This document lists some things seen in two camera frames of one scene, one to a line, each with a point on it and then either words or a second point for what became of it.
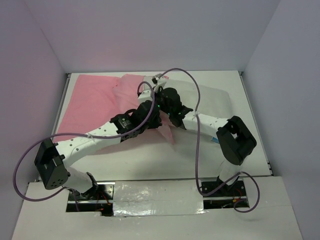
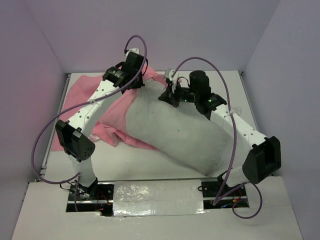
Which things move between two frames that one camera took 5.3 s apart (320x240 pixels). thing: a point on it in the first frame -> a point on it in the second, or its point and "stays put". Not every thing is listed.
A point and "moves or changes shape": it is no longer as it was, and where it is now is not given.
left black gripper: [157, 123] -> [140, 83]
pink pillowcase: [90, 101] moves or changes shape
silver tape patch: [158, 197] stays put
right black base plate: [232, 196] stays put
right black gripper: [158, 91] -> [170, 95]
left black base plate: [99, 198] stays put
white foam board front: [43, 216] stays put
